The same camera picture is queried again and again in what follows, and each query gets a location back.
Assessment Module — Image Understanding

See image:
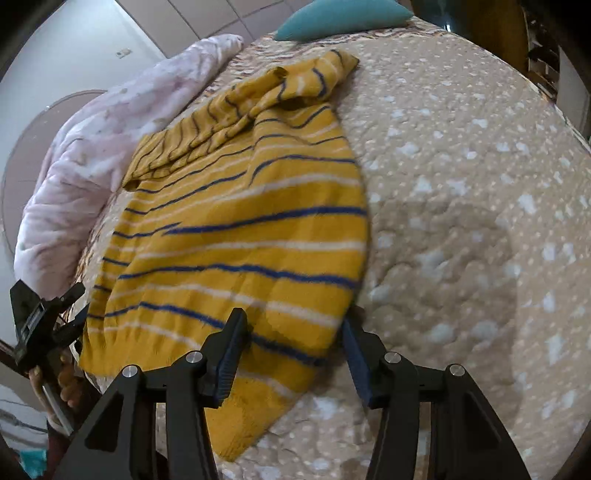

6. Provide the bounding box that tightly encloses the yellow striped knit sweater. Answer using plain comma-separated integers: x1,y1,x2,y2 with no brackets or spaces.
80,49,369,461

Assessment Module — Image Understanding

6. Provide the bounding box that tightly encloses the person's left hand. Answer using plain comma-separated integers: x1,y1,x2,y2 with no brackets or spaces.
28,350,83,434

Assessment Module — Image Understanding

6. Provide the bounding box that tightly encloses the rounded pink headboard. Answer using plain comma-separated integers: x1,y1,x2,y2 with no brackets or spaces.
1,90,104,257

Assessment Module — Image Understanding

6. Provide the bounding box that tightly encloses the pink floral comforter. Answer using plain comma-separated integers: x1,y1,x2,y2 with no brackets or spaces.
14,34,245,299

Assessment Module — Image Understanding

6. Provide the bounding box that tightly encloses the beige dotted quilted bedspread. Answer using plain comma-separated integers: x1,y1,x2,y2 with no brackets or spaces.
68,17,591,480

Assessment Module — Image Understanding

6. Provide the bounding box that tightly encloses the teal pillow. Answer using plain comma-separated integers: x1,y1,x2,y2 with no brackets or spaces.
274,0,414,42

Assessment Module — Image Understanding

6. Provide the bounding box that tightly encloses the wall switch plate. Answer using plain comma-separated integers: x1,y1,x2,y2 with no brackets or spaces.
115,48,132,59

